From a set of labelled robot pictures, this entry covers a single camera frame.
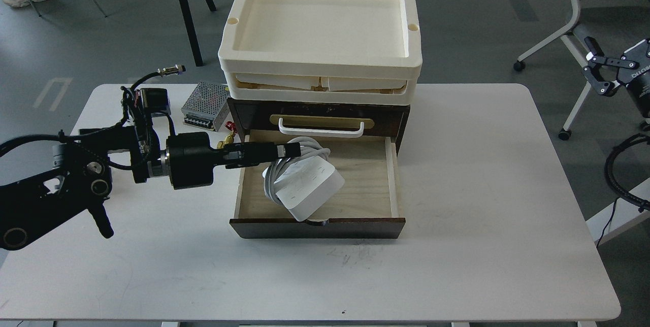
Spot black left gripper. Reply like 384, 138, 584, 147
166, 132, 301, 190

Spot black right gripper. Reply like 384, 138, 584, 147
582, 37, 650, 119

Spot white power strip with cable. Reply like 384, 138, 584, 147
262, 137, 344, 221

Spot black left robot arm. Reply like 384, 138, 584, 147
1, 64, 301, 251

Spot metal mesh power supply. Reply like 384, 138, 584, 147
181, 81, 230, 131

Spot white office chair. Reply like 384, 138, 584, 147
513, 0, 648, 141

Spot open wooden drawer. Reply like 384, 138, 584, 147
229, 137, 406, 239

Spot cream plastic stacked tray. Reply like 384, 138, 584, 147
218, 0, 423, 106

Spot black table legs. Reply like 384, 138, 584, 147
169, 0, 218, 67

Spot brass valve red handle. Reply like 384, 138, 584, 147
217, 120, 238, 149

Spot white drawer handle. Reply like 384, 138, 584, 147
278, 117, 365, 138

